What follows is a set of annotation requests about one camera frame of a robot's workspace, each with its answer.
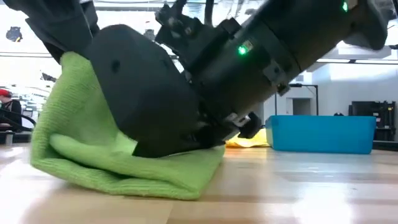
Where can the green microfiber towel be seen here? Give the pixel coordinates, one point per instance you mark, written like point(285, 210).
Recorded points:
point(77, 102)

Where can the black gantry frame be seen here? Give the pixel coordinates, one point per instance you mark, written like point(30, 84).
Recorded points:
point(311, 85)

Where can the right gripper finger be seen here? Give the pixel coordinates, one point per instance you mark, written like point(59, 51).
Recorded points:
point(250, 126)
point(186, 146)

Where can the black shelf unit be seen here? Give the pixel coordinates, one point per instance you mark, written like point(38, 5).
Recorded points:
point(371, 119)

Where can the yellow microfiber towel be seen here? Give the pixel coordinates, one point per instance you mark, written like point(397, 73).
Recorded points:
point(248, 141)

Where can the black ceiling camera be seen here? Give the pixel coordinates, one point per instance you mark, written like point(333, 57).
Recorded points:
point(14, 34)

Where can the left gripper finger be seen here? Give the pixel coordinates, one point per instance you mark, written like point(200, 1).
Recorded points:
point(46, 28)
point(90, 18)

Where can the teal plastic bin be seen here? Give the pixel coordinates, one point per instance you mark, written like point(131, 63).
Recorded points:
point(320, 135)

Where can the dark side desk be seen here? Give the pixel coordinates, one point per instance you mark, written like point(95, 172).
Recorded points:
point(21, 134)

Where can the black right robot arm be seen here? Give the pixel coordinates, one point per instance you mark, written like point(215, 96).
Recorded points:
point(280, 40)

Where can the long ceiling light bar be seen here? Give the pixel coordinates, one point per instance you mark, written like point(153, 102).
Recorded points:
point(367, 61)

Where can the person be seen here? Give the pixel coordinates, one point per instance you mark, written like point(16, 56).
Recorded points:
point(9, 105)

